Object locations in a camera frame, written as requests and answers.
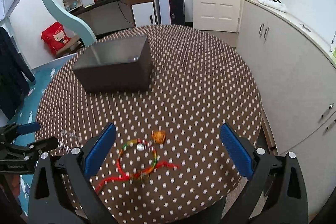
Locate wooden chair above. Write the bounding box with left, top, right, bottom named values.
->
left=55, top=35, right=85, bottom=58

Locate red cartoon bag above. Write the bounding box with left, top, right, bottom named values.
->
left=41, top=22, right=71, bottom=56

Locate white long sideboard cabinet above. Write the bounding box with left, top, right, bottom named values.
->
left=237, top=0, right=335, bottom=215

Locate white folded cloth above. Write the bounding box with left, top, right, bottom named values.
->
left=257, top=0, right=288, bottom=13

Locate black white suitcase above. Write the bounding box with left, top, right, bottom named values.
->
left=157, top=0, right=185, bottom=26

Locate brown polka dot tablecloth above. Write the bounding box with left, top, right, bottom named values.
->
left=35, top=26, right=262, bottom=223

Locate orange knot charm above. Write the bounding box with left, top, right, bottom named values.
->
left=151, top=130, right=166, bottom=144

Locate grey metal tin box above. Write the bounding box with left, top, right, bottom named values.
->
left=72, top=35, right=153, bottom=93

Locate teal bunk bed frame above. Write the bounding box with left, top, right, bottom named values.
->
left=1, top=0, right=97, bottom=68

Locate red string bracelet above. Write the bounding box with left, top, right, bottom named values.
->
left=94, top=138, right=182, bottom=195

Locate white small cabinet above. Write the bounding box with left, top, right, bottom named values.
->
left=129, top=0, right=157, bottom=27

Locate silver chain necklace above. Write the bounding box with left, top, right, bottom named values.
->
left=57, top=129, right=83, bottom=151

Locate blue candy print mattress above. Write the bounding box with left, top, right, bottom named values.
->
left=9, top=54, right=74, bottom=217

